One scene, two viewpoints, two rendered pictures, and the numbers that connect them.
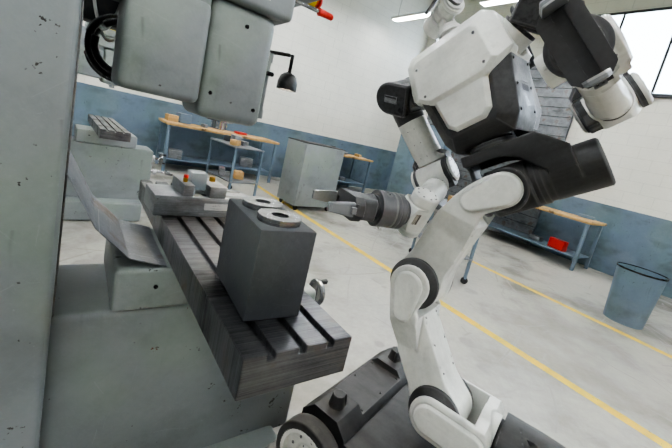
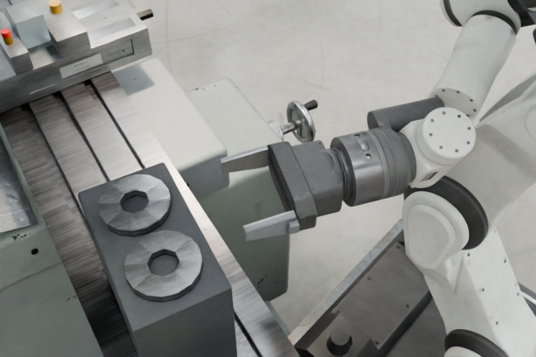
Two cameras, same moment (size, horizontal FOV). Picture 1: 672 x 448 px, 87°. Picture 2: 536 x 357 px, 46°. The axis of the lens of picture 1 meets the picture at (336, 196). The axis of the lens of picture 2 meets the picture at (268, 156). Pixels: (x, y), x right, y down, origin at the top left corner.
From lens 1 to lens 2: 0.54 m
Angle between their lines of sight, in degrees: 38
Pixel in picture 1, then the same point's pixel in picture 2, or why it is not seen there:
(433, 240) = (477, 158)
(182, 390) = not seen: hidden behind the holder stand
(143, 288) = (18, 259)
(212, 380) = not seen: hidden behind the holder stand
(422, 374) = (463, 318)
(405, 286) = (426, 229)
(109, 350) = (14, 319)
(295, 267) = (210, 331)
